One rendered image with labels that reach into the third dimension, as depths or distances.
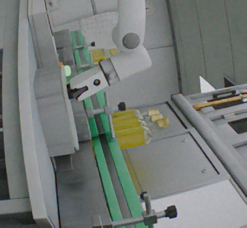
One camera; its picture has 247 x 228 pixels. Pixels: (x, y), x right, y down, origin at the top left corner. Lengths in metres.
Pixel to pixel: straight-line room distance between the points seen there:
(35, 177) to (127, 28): 0.47
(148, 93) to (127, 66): 6.63
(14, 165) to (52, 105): 0.25
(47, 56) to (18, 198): 0.62
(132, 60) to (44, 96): 0.26
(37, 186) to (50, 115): 0.33
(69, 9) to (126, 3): 0.32
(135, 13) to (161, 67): 6.63
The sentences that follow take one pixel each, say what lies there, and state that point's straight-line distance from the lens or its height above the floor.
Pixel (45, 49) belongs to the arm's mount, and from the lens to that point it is 1.38.
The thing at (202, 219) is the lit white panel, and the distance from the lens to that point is 1.24.
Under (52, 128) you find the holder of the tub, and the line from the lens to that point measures 1.18.
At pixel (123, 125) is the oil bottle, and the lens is 1.57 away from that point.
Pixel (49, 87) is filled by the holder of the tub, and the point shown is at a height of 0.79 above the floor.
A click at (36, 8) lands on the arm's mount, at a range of 1.30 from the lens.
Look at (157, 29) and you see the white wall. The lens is 7.58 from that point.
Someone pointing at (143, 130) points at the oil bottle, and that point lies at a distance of 1.50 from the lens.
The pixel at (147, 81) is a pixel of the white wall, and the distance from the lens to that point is 7.74.
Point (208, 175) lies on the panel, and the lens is 1.47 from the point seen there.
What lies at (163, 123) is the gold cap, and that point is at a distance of 1.58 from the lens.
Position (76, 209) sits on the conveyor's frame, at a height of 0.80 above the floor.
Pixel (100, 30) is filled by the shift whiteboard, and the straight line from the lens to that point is 7.39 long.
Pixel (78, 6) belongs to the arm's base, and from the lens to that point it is 1.40.
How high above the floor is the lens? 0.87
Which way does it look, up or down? 6 degrees up
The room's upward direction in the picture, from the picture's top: 79 degrees clockwise
